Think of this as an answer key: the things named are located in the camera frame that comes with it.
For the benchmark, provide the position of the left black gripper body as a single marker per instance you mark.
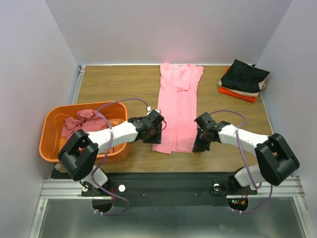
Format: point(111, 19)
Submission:
point(151, 131)

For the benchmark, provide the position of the light pink t shirt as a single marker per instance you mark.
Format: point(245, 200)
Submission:
point(177, 102)

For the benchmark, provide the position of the folded black t shirt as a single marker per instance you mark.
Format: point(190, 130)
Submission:
point(243, 77)

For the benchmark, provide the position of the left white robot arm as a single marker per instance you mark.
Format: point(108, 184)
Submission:
point(80, 152)

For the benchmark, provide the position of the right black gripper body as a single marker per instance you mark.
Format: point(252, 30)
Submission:
point(200, 143)

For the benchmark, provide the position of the aluminium frame rail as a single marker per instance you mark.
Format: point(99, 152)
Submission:
point(60, 186)

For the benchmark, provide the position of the dusty rose shirt in basket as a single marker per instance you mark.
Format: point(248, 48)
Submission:
point(86, 119)

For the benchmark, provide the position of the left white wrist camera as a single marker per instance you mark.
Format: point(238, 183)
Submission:
point(149, 109)

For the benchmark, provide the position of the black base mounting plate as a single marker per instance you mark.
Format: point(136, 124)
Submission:
point(163, 189)

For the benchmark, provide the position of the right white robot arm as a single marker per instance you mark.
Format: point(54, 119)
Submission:
point(276, 160)

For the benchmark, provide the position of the folded beige t shirt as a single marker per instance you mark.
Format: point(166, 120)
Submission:
point(261, 86)

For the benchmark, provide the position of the folded orange t shirt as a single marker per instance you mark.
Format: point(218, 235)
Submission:
point(229, 93)

